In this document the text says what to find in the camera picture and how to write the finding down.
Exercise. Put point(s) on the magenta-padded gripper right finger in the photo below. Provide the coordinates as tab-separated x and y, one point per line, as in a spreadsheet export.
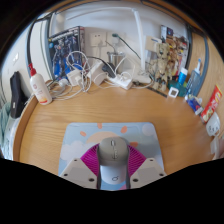
148	170

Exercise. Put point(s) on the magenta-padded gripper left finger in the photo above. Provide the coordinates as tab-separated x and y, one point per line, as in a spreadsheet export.
77	170

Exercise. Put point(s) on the grey and white computer mouse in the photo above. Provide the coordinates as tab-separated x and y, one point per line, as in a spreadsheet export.
114	156

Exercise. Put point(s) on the blue cartoon sun mouse pad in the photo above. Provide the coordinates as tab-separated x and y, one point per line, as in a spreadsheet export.
80	140

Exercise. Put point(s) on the white mug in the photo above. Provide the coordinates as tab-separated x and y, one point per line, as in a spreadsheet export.
213	125

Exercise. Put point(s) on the blue snack packet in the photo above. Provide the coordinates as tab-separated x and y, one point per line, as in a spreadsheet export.
195	106

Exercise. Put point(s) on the teal blanket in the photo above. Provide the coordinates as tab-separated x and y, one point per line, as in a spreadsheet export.
4	130

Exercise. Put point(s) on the white red-pump lotion bottle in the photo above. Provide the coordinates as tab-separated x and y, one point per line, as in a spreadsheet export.
40	90

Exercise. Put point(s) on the white power strip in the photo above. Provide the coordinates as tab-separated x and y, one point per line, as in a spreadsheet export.
121	82

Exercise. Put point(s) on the red chip can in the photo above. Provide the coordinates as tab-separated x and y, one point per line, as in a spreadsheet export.
211	103

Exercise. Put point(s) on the white charger block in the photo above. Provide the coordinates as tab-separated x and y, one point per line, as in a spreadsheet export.
97	75
74	77

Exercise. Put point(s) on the black bag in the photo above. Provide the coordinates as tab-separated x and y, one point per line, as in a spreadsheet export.
16	96

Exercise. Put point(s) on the blue tube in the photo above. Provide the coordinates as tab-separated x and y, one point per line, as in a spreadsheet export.
182	76

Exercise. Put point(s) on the blue spray bottle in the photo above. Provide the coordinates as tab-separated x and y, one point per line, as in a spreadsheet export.
194	81

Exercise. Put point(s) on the metal cup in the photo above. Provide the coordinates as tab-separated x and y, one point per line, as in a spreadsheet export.
115	59

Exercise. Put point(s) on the robot model kit box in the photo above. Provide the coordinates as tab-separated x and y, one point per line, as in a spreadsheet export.
65	50

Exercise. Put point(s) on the colourful printed box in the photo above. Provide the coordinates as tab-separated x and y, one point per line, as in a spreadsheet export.
176	46

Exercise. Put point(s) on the white desk lamp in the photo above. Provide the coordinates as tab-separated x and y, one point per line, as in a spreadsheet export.
139	40

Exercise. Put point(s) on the small white square frame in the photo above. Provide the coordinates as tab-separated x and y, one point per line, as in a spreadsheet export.
169	92

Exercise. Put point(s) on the grey metal bed frame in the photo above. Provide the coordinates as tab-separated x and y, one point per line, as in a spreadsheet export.
196	66

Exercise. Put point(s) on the white light switch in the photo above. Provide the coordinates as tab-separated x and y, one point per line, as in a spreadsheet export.
15	58

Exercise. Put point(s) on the white wall outlet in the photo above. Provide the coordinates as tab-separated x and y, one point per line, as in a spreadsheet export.
97	39

